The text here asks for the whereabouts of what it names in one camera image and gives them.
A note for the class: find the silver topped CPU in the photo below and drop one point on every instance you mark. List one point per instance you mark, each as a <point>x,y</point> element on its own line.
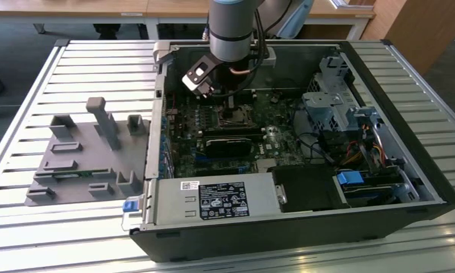
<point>240,116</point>

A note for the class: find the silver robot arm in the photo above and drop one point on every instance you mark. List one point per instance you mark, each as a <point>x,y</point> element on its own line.
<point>230,34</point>

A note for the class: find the CPU socket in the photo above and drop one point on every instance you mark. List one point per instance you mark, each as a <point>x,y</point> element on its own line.
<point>249,120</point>

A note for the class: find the green motherboard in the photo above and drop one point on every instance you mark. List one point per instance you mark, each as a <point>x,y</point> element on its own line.
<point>276,113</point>

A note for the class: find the metal disk bay cage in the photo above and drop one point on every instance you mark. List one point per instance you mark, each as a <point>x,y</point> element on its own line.
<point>325,111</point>

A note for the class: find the silver finned heat sink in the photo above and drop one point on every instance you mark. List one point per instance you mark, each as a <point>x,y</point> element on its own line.
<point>266,165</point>

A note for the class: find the silver power supply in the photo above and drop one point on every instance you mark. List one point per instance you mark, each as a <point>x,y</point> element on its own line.
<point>170,199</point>

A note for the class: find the grey parts rack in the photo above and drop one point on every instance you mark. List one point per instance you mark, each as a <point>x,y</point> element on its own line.
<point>82,148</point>

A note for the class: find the blue disk carrier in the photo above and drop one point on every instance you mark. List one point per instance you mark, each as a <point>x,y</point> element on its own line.
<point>349,178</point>

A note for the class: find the green RAM stick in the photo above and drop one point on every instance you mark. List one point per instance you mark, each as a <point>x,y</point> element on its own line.
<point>86,172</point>

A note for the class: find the blue case latch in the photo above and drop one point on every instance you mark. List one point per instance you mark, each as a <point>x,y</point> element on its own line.
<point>132,204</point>

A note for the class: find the brown wooden cabinet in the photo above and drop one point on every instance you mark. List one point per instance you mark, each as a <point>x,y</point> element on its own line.
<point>420,28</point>

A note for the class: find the black PC case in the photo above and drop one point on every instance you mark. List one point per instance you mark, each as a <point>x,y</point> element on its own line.
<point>249,241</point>

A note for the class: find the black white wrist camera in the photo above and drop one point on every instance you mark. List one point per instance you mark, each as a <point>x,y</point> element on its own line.
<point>196,75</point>

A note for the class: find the wooden desk white frame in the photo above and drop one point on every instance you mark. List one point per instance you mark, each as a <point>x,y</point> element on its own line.
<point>173,5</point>
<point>59,5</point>

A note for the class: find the black plastic duct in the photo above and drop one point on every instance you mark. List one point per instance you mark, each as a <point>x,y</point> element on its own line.
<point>306,187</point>

